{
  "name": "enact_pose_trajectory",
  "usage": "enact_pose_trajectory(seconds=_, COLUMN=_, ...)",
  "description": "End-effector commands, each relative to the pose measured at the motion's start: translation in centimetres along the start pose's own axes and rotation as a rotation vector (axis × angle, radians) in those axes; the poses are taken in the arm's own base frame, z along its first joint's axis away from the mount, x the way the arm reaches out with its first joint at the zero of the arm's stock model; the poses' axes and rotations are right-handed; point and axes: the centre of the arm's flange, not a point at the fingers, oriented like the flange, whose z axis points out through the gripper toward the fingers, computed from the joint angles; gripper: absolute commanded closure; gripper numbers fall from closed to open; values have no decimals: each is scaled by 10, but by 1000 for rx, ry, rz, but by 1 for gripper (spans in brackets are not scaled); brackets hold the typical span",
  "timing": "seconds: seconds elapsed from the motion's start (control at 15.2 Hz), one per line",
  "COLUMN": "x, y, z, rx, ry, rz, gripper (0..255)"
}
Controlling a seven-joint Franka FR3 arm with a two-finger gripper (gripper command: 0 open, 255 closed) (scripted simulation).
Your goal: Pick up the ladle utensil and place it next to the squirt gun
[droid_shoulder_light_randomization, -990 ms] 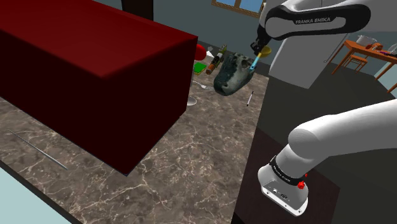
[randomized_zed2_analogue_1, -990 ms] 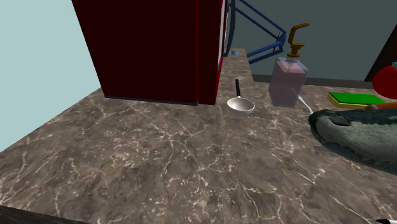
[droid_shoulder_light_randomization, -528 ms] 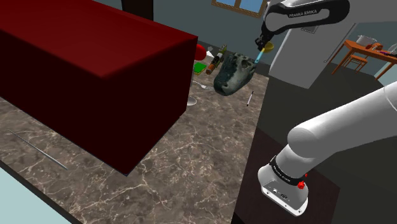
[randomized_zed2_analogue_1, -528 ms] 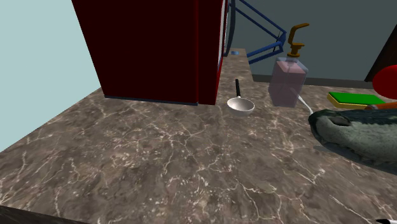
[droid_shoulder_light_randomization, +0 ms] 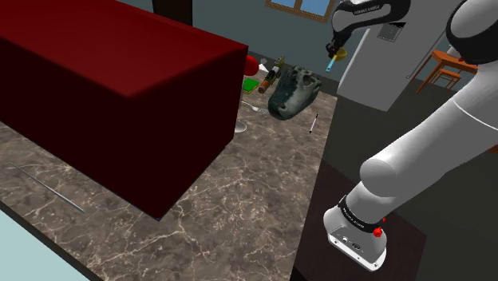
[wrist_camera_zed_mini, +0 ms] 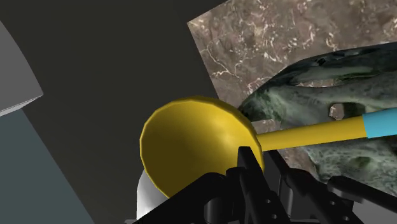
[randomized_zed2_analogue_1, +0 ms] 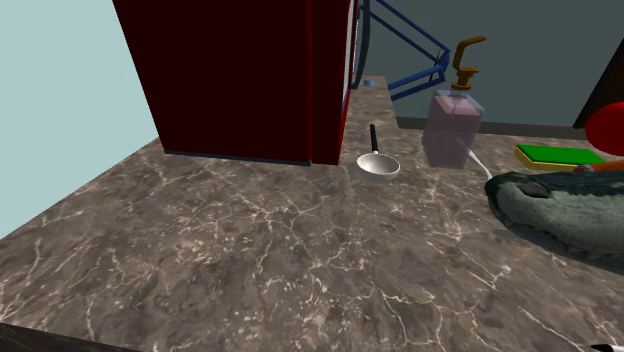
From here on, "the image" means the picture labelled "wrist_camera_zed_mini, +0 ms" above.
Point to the grey block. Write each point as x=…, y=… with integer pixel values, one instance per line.
x=15, y=80

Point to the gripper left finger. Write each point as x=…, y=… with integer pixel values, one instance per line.
x=251, y=186

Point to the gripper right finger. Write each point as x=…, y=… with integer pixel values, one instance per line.
x=313, y=192

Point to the green mottled figure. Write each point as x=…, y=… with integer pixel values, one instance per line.
x=294, y=96

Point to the white cylinder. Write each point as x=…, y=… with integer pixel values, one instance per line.
x=149, y=198

